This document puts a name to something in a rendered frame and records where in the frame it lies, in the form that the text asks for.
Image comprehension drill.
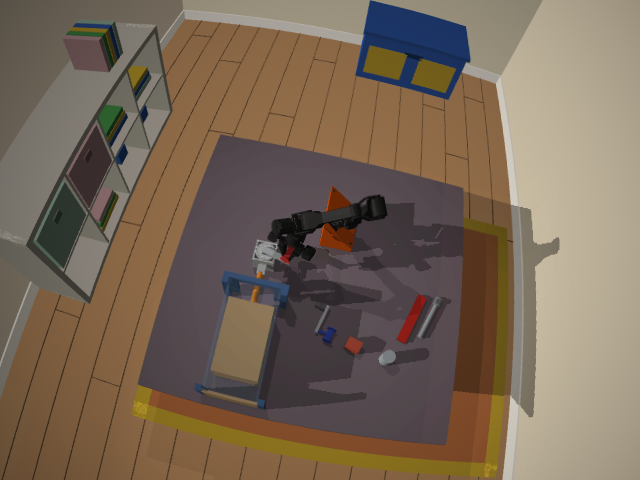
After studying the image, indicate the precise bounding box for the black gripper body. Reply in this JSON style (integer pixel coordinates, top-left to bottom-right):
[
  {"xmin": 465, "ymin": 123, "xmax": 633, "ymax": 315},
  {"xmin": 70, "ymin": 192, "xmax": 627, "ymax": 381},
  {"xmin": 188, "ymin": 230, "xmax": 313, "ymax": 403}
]
[{"xmin": 267, "ymin": 230, "xmax": 316, "ymax": 261}]

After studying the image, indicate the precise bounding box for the grey crank handle with dark red knob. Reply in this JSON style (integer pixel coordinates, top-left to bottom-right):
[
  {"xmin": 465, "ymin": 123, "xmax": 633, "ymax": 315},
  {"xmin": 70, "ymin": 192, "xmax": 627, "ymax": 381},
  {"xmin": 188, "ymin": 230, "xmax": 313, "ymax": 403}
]
[{"xmin": 262, "ymin": 246, "xmax": 295, "ymax": 265}]

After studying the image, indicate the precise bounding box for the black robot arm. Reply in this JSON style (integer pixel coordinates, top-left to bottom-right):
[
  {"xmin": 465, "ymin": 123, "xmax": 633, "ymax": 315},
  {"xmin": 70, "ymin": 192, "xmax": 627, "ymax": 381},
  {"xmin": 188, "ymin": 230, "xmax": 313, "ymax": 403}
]
[{"xmin": 271, "ymin": 195, "xmax": 388, "ymax": 244}]

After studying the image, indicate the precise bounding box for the light grey cylinder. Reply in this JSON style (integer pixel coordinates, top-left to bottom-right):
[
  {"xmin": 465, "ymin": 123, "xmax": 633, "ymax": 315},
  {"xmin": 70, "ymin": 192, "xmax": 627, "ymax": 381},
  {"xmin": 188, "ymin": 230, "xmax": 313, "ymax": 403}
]
[{"xmin": 378, "ymin": 350, "xmax": 396, "ymax": 366}]

